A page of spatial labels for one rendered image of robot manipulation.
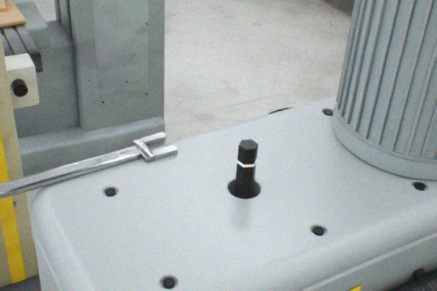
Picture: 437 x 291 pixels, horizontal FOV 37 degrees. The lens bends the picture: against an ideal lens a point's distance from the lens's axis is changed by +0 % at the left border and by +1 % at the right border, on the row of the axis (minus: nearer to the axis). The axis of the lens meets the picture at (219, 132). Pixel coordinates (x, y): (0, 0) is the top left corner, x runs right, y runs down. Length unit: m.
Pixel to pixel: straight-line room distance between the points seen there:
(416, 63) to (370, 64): 0.06
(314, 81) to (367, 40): 4.04
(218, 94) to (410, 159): 3.77
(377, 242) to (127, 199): 0.27
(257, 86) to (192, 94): 0.49
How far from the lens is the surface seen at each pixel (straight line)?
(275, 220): 0.69
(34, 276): 3.20
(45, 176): 0.73
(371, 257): 0.71
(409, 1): 0.69
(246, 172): 0.70
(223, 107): 4.36
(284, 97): 4.53
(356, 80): 0.76
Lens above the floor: 2.35
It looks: 35 degrees down
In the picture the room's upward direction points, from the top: 4 degrees clockwise
